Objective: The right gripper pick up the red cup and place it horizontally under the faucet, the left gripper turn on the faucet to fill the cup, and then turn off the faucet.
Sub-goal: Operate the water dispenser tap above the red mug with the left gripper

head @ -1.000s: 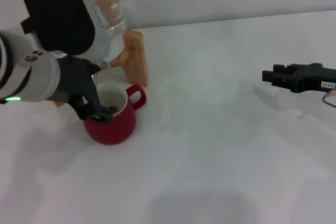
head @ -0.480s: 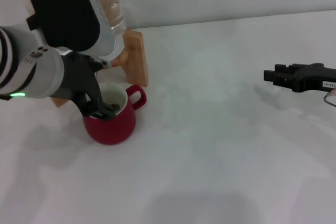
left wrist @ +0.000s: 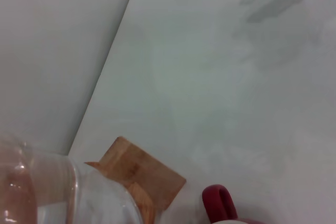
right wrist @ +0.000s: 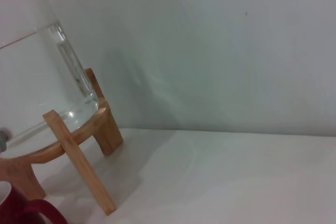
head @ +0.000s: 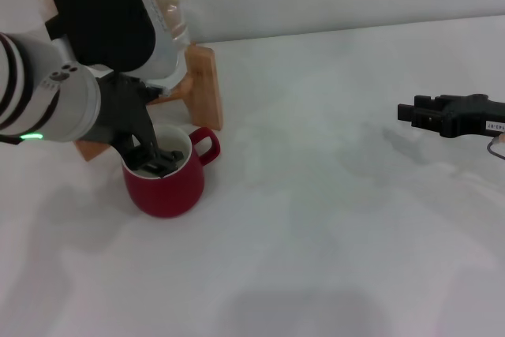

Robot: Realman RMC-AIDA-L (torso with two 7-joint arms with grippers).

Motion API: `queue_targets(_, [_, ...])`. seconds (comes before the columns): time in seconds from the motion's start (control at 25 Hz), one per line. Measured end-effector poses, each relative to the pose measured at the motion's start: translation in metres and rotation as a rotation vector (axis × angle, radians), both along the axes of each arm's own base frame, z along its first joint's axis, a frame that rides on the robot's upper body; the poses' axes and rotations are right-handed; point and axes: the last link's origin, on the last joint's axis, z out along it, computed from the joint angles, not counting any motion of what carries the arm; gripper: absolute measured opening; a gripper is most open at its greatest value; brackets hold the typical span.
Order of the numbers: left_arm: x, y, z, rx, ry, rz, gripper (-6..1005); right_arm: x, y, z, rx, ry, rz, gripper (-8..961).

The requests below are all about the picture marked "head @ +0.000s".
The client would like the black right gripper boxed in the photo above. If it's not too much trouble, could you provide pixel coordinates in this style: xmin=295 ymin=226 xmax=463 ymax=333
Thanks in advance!
xmin=397 ymin=93 xmax=505 ymax=140

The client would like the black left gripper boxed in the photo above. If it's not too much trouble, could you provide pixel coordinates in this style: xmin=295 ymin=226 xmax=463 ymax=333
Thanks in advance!
xmin=74 ymin=72 xmax=185 ymax=178

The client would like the red ceramic cup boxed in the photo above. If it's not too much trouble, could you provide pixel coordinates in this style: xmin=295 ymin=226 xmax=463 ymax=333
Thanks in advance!
xmin=120 ymin=125 xmax=222 ymax=219

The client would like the light wooden dispenser stand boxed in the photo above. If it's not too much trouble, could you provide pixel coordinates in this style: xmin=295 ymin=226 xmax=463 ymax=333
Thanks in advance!
xmin=74 ymin=44 xmax=224 ymax=163

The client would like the clear glass water dispenser jar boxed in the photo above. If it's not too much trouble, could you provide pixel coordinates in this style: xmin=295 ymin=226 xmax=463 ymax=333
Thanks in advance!
xmin=145 ymin=0 xmax=193 ymax=58

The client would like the grey cable with metal connector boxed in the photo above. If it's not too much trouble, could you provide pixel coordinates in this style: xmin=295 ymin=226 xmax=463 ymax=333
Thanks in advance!
xmin=487 ymin=135 xmax=505 ymax=160

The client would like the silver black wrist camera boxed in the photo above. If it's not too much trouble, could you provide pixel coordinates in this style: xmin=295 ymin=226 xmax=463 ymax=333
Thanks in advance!
xmin=42 ymin=0 xmax=179 ymax=92

